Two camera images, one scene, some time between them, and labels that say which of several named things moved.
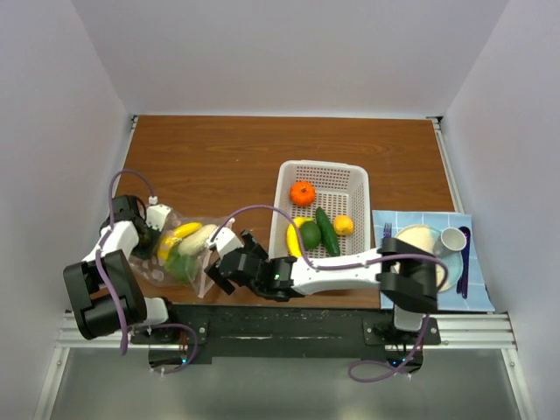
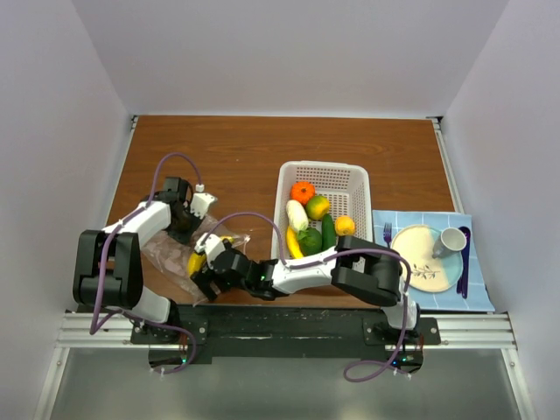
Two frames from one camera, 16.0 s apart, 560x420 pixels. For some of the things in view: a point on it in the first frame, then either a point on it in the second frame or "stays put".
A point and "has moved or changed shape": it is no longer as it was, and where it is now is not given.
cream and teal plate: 424,237 stays put
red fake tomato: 302,192 stays put
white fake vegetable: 195,243 has moved or changed shape
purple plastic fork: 388,231 stays put
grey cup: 450,239 stays put
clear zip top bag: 182,257 has moved or changed shape
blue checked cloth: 478,298 stays put
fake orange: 343,225 stays put
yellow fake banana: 293,234 stays put
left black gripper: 145,253 to 184,238
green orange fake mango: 183,267 to 317,206
